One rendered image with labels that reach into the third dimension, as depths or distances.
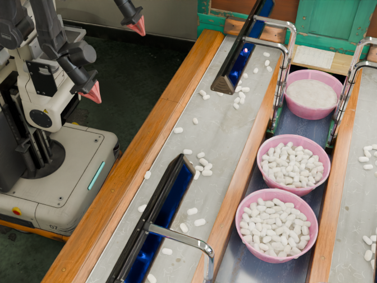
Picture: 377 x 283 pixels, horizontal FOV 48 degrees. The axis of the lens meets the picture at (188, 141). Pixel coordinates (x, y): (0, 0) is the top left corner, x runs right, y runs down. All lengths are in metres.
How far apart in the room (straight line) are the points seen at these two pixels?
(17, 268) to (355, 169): 1.65
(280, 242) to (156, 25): 2.30
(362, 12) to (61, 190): 1.61
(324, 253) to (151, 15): 2.40
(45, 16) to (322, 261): 1.10
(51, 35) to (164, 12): 2.01
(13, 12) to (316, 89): 1.27
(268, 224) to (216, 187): 0.23
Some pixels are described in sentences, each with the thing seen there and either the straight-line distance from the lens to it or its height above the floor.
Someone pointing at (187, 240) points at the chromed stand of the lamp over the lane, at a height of 1.12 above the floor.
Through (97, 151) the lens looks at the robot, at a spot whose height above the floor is 0.28.
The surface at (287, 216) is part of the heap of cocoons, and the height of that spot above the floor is 0.73.
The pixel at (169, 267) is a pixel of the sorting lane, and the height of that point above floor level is 0.74.
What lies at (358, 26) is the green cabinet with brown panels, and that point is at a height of 0.92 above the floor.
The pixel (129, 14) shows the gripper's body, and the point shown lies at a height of 1.09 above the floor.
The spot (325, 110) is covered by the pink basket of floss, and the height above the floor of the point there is 0.74.
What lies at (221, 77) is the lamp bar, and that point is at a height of 1.11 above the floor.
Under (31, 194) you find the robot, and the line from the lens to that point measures 2.22.
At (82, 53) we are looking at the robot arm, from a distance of 1.35.
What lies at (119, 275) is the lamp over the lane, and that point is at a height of 1.11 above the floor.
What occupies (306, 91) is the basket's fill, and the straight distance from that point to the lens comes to 1.96.
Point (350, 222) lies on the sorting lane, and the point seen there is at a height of 0.74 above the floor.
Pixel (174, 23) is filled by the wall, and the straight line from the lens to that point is 3.32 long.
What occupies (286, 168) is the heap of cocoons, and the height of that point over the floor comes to 0.74.
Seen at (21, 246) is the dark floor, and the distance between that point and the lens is 2.41.
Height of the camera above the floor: 1.96
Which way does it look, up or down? 47 degrees down
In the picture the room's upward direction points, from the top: 1 degrees counter-clockwise
